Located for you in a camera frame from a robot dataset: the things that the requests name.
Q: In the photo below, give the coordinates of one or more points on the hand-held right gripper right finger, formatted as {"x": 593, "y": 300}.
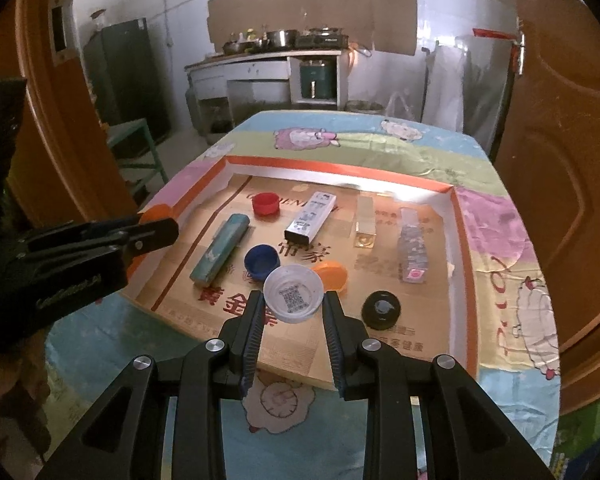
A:
{"x": 340, "y": 340}

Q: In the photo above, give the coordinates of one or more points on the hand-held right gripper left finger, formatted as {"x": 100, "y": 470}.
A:
{"x": 250, "y": 340}

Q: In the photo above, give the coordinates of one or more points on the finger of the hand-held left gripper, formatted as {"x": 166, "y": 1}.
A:
{"x": 150, "y": 237}
{"x": 80, "y": 230}

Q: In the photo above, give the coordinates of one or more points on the shallow cardboard box orange rim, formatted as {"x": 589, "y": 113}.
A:
{"x": 330, "y": 350}

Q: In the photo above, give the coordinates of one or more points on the small orange bottle cap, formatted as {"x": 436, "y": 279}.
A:
{"x": 157, "y": 211}

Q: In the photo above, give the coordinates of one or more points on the black bottle cap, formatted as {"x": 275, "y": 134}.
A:
{"x": 382, "y": 310}

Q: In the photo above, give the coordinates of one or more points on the white bottle cap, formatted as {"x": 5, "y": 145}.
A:
{"x": 293, "y": 300}

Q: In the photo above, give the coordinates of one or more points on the large orange lid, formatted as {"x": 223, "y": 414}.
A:
{"x": 334, "y": 274}

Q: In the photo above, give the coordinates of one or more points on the teal rectangular box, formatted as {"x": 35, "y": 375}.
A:
{"x": 220, "y": 247}

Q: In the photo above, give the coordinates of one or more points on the blue bottle cap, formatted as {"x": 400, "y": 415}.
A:
{"x": 261, "y": 260}

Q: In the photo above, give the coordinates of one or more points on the clear floral plastic box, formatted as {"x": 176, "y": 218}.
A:
{"x": 412, "y": 247}

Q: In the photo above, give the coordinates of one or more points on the gold rectangular block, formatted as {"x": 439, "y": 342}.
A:
{"x": 365, "y": 225}

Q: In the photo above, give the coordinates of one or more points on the red bottle cap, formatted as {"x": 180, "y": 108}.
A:
{"x": 265, "y": 204}

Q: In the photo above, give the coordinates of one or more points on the black and white box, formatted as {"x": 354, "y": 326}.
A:
{"x": 310, "y": 217}

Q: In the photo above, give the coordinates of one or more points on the green metal stool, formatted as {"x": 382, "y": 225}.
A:
{"x": 135, "y": 147}

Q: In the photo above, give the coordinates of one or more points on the dark green refrigerator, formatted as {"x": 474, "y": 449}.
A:
{"x": 127, "y": 77}

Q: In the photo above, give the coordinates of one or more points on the kitchen counter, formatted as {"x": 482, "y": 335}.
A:
{"x": 250, "y": 72}

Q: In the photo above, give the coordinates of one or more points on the metal door strike plate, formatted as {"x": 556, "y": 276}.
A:
{"x": 60, "y": 30}

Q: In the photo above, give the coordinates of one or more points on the steel pot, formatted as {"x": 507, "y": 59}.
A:
{"x": 280, "y": 37}

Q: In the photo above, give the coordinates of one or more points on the black gas stove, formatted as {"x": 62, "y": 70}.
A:
{"x": 326, "y": 38}

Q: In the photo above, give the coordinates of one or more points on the green printed carton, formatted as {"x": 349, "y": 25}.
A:
{"x": 590, "y": 440}

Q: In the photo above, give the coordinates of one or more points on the brown wooden door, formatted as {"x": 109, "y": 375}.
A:
{"x": 565, "y": 160}

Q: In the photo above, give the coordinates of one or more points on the cardboard wall panel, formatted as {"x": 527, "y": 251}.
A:
{"x": 320, "y": 15}

